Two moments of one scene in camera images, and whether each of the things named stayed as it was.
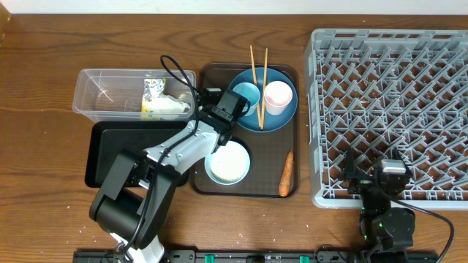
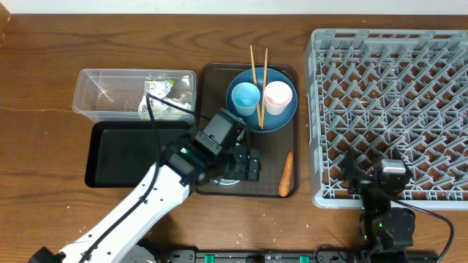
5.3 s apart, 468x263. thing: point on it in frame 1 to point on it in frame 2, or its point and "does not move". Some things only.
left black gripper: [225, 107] to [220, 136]
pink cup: [277, 96] does not move
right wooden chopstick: [264, 89] does not move
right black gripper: [361, 181] does not move
